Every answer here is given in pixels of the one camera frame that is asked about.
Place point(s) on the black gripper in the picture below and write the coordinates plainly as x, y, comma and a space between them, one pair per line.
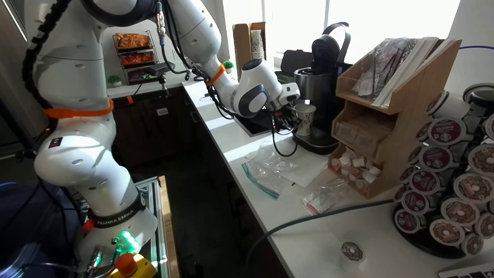
283, 111

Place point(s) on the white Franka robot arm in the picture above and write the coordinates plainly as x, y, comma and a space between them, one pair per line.
77, 155

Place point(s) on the black pod coffee maker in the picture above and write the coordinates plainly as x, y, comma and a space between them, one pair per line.
329, 57

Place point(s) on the white creamer cup pile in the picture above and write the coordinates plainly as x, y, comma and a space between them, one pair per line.
357, 165

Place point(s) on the black coffee pod carousel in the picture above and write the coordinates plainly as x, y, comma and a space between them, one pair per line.
452, 175

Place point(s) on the black rectangular container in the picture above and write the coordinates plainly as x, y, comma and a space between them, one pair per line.
296, 60

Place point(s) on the brown sugar packets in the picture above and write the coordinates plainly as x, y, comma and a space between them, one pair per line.
355, 135

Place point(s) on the stack of paper cups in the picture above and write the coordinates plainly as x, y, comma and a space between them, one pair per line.
256, 46

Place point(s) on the small green round object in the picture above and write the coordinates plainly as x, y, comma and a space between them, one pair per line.
229, 66
114, 81

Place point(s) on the small clear packet bag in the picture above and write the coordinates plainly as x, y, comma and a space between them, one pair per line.
321, 200

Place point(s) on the clear wrapped packet stack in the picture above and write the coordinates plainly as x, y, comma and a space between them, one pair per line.
383, 67

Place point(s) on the wooden condiment organizer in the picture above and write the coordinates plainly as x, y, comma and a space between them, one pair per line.
406, 118

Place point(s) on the dark wood cabinet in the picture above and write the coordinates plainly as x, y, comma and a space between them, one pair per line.
148, 129

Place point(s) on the snack display rack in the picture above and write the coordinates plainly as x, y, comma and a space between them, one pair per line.
134, 58

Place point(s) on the yellow orange emergency stop button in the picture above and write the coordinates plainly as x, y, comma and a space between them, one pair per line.
125, 265

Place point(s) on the dark blue bag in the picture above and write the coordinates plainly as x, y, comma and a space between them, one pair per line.
31, 222

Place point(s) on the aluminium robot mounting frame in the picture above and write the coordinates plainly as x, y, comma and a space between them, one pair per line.
159, 226

